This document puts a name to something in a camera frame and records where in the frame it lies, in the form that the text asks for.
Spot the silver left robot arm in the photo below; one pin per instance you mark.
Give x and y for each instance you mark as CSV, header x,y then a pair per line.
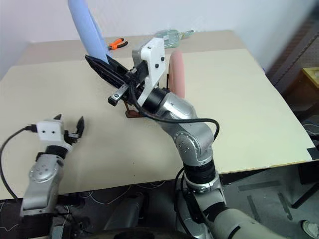
x,y
42,179

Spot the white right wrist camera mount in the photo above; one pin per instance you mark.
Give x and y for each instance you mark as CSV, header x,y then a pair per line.
x,y
154,64

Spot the wooden box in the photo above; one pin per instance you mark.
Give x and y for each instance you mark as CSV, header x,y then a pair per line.
x,y
311,76

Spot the pink plate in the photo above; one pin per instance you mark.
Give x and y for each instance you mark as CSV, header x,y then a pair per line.
x,y
178,74

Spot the black table leg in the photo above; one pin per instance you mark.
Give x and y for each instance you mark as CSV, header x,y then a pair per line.
x,y
307,193

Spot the beige table cover board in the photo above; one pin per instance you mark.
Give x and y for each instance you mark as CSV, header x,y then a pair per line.
x,y
236,112

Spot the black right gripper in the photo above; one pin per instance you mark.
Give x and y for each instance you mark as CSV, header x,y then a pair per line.
x,y
135,79

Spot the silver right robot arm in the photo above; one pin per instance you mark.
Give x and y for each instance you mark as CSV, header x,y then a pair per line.
x,y
189,109

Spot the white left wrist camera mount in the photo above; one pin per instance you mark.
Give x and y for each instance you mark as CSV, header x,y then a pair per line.
x,y
49,130

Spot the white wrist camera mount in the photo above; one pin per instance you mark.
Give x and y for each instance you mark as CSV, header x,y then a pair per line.
x,y
154,64
49,130

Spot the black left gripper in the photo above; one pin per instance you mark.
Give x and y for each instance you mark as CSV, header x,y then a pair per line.
x,y
72,137

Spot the black tape patch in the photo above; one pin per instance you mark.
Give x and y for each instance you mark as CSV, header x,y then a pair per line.
x,y
312,152

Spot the blue plate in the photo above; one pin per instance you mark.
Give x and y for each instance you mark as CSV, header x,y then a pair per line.
x,y
87,30

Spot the white shoe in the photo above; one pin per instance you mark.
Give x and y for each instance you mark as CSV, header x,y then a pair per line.
x,y
311,228

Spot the grey rounded cover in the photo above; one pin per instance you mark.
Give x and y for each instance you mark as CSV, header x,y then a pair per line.
x,y
127,211

